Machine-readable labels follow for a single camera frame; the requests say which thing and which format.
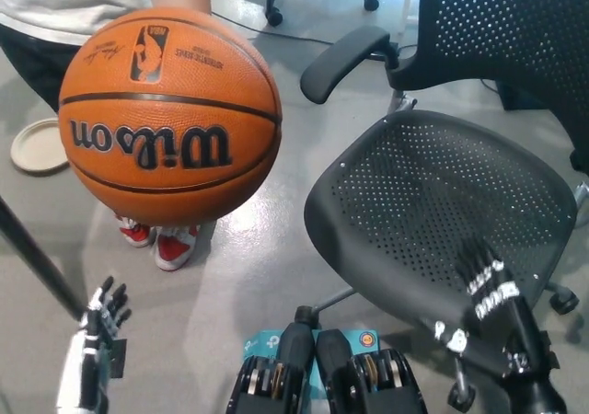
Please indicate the black box on floor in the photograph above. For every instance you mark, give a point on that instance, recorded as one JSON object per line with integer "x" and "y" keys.
{"x": 524, "y": 96}

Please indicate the orange Wilson basketball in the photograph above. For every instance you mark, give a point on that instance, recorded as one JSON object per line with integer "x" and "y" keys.
{"x": 170, "y": 110}

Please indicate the white table leg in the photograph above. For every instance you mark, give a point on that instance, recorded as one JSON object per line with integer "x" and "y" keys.
{"x": 412, "y": 0}

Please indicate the black perforated office chair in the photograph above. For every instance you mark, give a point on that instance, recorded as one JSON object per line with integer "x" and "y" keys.
{"x": 437, "y": 193}

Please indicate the robot left body block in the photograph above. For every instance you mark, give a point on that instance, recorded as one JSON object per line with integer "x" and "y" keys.
{"x": 267, "y": 382}

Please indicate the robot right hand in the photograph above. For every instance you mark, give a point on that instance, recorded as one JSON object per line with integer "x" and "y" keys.
{"x": 501, "y": 322}

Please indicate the person in grey shirt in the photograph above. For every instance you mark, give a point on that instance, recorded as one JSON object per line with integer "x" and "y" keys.
{"x": 55, "y": 0}

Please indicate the teal printed panel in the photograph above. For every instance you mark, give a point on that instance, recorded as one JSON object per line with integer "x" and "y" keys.
{"x": 257, "y": 340}

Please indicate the black wheeled chair base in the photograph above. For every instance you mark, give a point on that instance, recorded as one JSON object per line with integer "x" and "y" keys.
{"x": 276, "y": 4}

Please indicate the red and white sneaker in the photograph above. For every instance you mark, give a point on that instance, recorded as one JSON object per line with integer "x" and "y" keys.
{"x": 172, "y": 250}
{"x": 135, "y": 234}

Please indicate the black slanted pole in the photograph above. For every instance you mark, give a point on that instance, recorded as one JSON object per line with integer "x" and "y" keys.
{"x": 32, "y": 257}

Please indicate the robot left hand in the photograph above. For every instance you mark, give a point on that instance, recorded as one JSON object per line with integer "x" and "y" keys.
{"x": 76, "y": 368}

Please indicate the beige paper plate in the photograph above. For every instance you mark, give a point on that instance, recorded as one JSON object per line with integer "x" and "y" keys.
{"x": 34, "y": 147}

